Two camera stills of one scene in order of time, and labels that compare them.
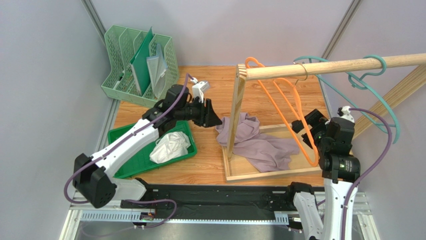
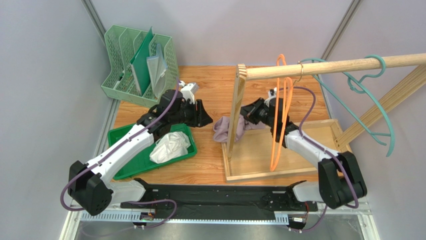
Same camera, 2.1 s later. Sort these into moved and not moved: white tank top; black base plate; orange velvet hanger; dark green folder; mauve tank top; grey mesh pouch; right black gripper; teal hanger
Moved: mauve tank top; right black gripper; teal hanger; orange velvet hanger
Not moved: black base plate; dark green folder; white tank top; grey mesh pouch
